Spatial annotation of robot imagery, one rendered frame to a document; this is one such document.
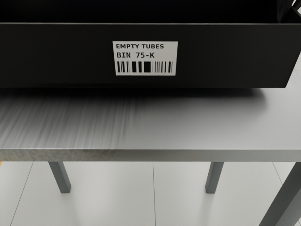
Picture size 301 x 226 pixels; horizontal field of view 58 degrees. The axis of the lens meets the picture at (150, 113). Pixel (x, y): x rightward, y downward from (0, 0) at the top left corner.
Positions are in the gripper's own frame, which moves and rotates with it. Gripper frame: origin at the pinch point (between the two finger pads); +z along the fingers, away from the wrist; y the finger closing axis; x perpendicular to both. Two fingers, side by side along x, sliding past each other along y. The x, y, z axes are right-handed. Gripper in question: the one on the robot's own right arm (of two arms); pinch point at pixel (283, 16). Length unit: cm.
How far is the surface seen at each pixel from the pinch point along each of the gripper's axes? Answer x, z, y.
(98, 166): -36, 91, 49
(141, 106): 10.4, 10.9, 24.1
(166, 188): -23, 91, 16
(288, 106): 10.5, 11.0, -0.7
